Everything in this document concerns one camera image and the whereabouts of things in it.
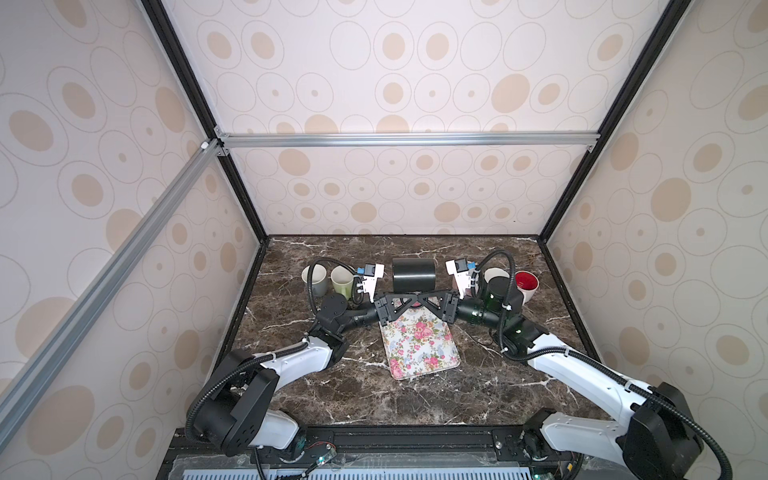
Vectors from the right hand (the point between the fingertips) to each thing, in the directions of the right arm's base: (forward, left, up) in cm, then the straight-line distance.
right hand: (420, 300), depth 71 cm
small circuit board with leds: (-28, +23, -24) cm, 44 cm away
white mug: (+20, -38, -22) cm, 48 cm away
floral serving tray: (+1, -1, -26) cm, 26 cm away
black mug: (+2, +2, +8) cm, 8 cm away
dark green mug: (+20, -25, -15) cm, 36 cm away
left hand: (-2, 0, +2) cm, 3 cm away
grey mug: (+18, +30, -16) cm, 38 cm away
